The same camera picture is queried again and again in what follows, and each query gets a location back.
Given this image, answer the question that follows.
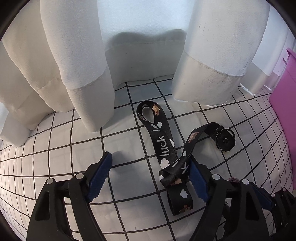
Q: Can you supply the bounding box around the black luck lanyard strap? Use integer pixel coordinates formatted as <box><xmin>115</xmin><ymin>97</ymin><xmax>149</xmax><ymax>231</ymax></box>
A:
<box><xmin>136</xmin><ymin>100</ymin><xmax>237</xmax><ymax>217</ymax></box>

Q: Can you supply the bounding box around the pink plastic bin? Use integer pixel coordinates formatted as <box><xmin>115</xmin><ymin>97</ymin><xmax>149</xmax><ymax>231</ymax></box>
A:
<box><xmin>269</xmin><ymin>48</ymin><xmax>296</xmax><ymax>163</ymax></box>

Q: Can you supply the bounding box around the white curtain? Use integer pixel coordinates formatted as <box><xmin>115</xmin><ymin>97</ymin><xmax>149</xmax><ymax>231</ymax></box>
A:
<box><xmin>1</xmin><ymin>1</ymin><xmax>295</xmax><ymax>147</ymax></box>

